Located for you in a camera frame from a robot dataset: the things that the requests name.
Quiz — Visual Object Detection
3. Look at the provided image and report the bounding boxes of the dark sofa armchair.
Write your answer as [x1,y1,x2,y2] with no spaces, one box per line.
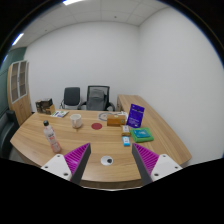
[0,110,19,159]

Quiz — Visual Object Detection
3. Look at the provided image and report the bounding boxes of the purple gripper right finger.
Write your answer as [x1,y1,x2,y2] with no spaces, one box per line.
[132,143,182,185]

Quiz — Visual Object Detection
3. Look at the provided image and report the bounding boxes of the desk cable grommet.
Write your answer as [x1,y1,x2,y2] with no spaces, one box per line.
[101,156,113,166]

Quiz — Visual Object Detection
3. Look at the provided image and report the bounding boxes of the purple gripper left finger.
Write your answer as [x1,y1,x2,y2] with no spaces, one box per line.
[42,143,91,185]

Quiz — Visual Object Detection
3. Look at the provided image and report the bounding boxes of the green book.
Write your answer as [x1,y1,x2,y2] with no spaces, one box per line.
[130,128,154,143]

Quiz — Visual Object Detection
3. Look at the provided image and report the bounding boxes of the wooden glass-door cabinet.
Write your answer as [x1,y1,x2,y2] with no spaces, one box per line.
[7,60,31,125]

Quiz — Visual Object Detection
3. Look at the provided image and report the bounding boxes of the dark brown cardboard boxes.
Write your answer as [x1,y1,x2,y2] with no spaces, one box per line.
[35,98,55,115]

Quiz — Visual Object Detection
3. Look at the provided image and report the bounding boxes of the red round coaster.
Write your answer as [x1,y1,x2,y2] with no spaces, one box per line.
[91,123,102,130]

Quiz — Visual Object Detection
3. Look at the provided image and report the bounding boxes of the green white leaflet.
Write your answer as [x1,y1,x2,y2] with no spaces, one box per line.
[50,111,68,118]

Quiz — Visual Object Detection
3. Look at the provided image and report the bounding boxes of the clear plastic water bottle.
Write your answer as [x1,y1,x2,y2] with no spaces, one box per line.
[43,120,61,153]

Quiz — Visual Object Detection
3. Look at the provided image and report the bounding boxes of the purple standing sign card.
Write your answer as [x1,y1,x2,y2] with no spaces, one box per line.
[127,104,145,128]

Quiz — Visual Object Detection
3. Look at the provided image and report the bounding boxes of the small yellow snack box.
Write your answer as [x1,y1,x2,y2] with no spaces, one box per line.
[121,125,130,136]

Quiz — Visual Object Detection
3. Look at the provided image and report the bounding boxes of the black office chair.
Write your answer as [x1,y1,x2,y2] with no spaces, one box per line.
[60,87,81,108]

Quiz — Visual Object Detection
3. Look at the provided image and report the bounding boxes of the grey mesh office chair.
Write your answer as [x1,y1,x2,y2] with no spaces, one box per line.
[79,85,115,111]

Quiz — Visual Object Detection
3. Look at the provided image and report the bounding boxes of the small blue box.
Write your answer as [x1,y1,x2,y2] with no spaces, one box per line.
[122,136,130,146]

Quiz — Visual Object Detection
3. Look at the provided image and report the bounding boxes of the white ceramic mug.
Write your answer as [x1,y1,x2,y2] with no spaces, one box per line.
[70,114,82,129]

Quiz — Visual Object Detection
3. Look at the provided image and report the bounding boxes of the wooden tissue box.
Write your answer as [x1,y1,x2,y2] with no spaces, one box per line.
[107,114,126,126]

